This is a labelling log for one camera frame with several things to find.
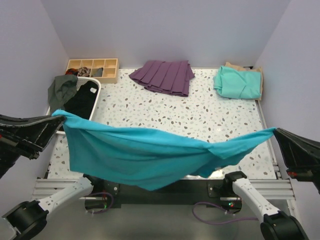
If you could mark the red black fabric roll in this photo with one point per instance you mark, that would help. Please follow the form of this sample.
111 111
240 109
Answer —
72 71

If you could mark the purple pleated skirt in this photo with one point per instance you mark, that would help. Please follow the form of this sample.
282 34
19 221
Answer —
170 78

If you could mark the aluminium frame rail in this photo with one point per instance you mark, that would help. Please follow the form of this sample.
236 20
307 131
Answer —
271 189

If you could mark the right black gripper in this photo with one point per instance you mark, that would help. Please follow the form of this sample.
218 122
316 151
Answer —
302 154

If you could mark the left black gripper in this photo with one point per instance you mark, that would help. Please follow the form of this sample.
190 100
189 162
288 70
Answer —
27 134

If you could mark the wooden compartment organizer box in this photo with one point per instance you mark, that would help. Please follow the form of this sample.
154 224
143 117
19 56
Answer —
105 70

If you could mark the tan folded cloth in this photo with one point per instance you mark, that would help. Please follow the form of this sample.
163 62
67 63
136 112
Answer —
249 69

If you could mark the black garment in basket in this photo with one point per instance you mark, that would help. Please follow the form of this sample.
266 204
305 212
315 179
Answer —
82 103

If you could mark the teal t shirt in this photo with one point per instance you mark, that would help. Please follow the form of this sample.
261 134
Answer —
148 158

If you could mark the dark green garment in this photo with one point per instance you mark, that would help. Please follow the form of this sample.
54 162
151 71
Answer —
62 89

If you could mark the mint green folded shirt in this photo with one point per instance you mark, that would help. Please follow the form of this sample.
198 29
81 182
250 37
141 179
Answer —
233 84

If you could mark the white laundry basket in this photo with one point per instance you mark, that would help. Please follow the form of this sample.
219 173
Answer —
81 81

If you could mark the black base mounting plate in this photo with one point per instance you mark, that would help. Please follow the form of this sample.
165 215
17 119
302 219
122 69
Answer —
183 192

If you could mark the patterned brown fabric roll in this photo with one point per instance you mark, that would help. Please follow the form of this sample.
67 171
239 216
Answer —
84 72

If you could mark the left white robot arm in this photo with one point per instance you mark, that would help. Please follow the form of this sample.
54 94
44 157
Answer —
29 218

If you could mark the dark grey fabric roll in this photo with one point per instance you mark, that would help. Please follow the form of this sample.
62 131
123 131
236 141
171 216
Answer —
97 72

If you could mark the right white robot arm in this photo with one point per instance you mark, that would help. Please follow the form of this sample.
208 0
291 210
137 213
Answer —
274 223

